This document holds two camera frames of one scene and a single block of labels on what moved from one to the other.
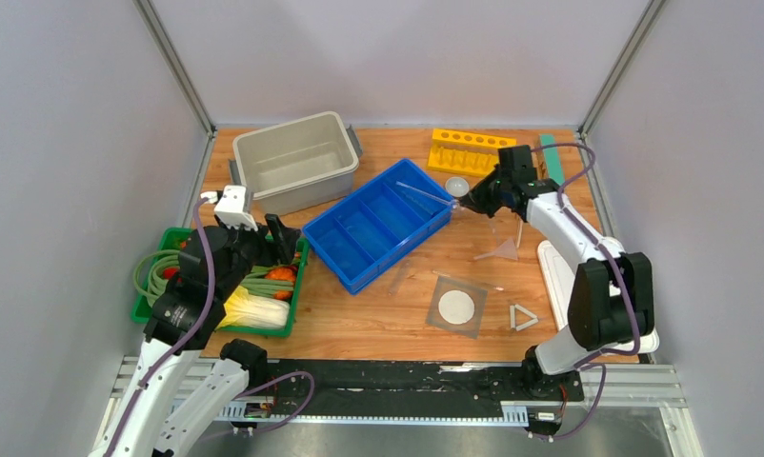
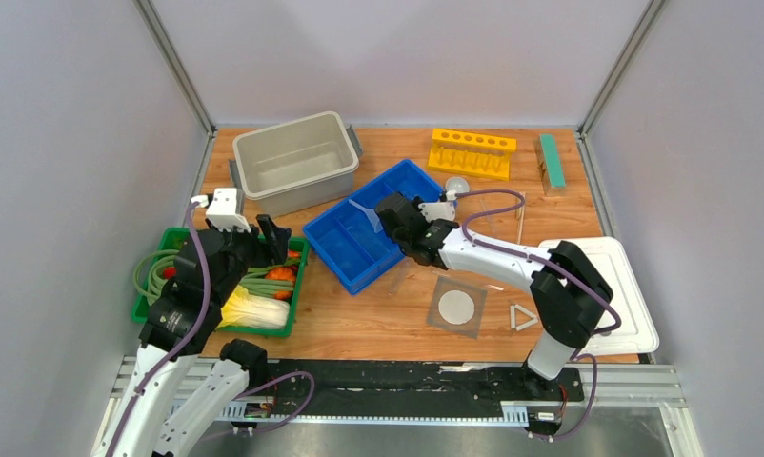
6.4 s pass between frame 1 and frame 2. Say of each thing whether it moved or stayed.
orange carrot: stayed
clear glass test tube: stayed
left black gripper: stayed
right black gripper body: moved
